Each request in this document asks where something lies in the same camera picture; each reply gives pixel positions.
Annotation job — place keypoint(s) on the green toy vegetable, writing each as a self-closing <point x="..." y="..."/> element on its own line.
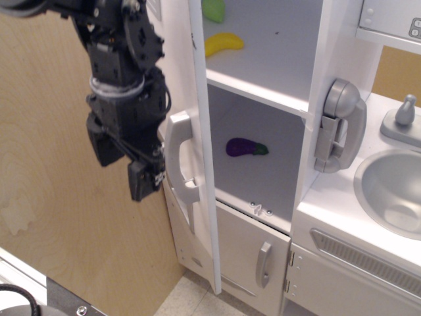
<point x="214" y="10"/>

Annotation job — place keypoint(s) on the white fridge door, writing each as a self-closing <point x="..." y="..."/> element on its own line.
<point x="189" y="183"/>

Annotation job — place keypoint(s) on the grey freezer door handle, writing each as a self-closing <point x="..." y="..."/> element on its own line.
<point x="261" y="276"/>

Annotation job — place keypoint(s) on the grey oven vent panel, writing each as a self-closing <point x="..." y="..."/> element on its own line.
<point x="366" y="262"/>

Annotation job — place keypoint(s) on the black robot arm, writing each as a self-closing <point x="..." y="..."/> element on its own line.
<point x="120" y="41"/>

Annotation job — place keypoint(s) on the white toy oven front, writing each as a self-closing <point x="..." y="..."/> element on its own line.
<point x="325" y="285"/>

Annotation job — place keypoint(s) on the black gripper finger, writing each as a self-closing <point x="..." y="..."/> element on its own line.
<point x="106" y="150"/>
<point x="143" y="180"/>

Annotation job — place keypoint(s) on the grey toy sink basin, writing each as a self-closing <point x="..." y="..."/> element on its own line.
<point x="387" y="187"/>

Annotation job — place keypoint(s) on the purple toy eggplant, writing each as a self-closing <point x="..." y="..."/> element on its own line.
<point x="236" y="147"/>

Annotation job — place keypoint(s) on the white lower freezer door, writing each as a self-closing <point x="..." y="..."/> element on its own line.
<point x="240" y="238"/>

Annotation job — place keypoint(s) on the grey ice dispenser panel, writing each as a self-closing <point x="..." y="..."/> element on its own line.
<point x="180" y="214"/>

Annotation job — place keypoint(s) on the yellow toy banana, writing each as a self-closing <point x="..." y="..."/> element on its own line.
<point x="222" y="41"/>

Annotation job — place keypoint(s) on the white toy fridge cabinet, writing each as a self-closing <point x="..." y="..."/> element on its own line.
<point x="273" y="92"/>

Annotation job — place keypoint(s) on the white toy microwave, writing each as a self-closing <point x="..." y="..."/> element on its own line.
<point x="393" y="23"/>

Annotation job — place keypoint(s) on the grey fridge door handle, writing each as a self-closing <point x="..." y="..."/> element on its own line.
<point x="178" y="131"/>

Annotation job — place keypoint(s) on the grey toy telephone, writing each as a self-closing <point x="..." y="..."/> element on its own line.
<point x="342" y="128"/>

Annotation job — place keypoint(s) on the black metal base plate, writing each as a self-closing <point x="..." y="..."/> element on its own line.
<point x="66" y="301"/>

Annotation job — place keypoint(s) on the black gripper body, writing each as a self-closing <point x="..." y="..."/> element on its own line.
<point x="133" y="124"/>

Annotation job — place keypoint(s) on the grey toy faucet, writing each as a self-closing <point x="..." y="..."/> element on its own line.
<point x="403" y="124"/>

